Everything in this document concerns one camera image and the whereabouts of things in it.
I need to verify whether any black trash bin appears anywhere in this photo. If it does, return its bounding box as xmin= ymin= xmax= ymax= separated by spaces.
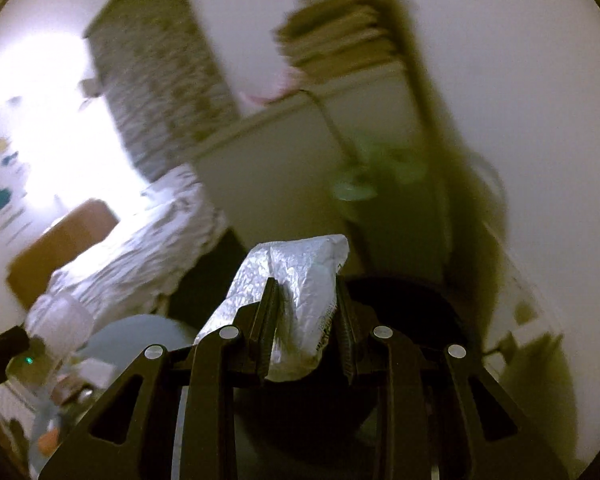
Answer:
xmin=232 ymin=274 xmax=486 ymax=480

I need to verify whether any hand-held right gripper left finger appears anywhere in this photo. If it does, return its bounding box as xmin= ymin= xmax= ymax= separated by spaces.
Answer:
xmin=39 ymin=276 xmax=283 ymax=480

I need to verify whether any dark bedside cabinet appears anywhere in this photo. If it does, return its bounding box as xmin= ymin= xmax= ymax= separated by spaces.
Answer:
xmin=167 ymin=227 xmax=253 ymax=328

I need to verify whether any white cabinet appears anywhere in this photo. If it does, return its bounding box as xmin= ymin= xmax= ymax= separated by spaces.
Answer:
xmin=192 ymin=60 xmax=456 ymax=281

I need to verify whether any printed white blanket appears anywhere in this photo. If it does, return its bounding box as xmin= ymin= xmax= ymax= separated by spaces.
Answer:
xmin=27 ymin=167 xmax=228 ymax=341

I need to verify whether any pink cloth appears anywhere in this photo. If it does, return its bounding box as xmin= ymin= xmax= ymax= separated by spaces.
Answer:
xmin=240 ymin=67 xmax=306 ymax=106

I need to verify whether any silver foil wrapper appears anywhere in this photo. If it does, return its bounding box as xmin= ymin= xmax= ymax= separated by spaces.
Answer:
xmin=194 ymin=234 xmax=351 ymax=383

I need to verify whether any group of wall stickers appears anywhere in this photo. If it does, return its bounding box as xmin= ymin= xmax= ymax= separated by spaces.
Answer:
xmin=0 ymin=135 xmax=36 ymax=231

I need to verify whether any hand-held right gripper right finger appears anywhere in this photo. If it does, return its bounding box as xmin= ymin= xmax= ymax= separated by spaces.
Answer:
xmin=332 ymin=277 xmax=571 ymax=480

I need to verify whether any patterned curtain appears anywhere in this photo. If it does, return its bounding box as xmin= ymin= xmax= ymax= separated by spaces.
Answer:
xmin=84 ymin=0 xmax=241 ymax=181

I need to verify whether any wooden headboard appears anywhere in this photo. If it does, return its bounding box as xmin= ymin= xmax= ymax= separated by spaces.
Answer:
xmin=7 ymin=199 xmax=121 ymax=311

